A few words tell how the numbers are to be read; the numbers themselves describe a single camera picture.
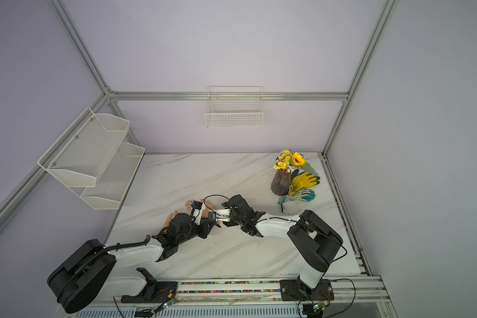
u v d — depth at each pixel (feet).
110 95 2.99
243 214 2.25
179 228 2.20
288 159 2.70
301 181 3.42
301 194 3.30
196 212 2.52
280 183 3.59
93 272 1.42
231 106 3.13
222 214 2.49
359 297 2.40
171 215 3.02
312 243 1.51
